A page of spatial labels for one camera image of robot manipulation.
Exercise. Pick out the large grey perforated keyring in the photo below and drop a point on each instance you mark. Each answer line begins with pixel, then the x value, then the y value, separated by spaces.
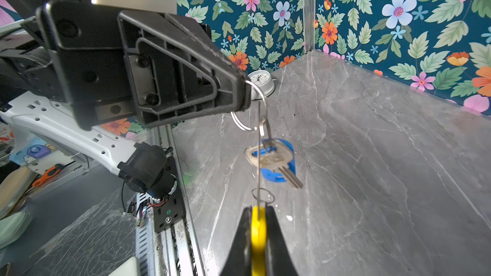
pixel 259 221

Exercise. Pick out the key with blue tag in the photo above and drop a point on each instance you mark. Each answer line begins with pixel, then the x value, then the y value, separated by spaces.
pixel 273 157

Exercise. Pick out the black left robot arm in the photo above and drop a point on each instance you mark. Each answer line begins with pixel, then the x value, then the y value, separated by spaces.
pixel 41 108

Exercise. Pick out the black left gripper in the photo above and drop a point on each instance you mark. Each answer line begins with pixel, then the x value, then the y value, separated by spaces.
pixel 164 68

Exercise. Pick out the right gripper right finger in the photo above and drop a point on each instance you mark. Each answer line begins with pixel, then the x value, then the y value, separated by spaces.
pixel 277 257

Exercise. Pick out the white alarm clock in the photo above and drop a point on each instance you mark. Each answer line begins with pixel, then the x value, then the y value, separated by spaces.
pixel 263 80

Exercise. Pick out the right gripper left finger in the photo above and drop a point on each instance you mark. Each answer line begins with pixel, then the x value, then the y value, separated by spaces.
pixel 238 261

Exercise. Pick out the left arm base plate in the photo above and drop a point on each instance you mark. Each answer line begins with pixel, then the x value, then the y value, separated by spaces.
pixel 167 211

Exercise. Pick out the orange handled tool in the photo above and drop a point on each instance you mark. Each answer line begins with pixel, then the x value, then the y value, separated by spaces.
pixel 49 174

